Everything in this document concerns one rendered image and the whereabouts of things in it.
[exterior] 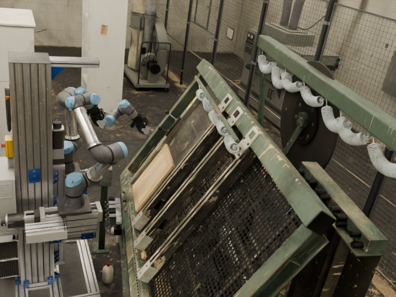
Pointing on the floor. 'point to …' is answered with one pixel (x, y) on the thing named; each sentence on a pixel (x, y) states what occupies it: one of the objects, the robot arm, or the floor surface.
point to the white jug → (108, 273)
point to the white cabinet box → (104, 49)
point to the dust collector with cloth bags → (147, 49)
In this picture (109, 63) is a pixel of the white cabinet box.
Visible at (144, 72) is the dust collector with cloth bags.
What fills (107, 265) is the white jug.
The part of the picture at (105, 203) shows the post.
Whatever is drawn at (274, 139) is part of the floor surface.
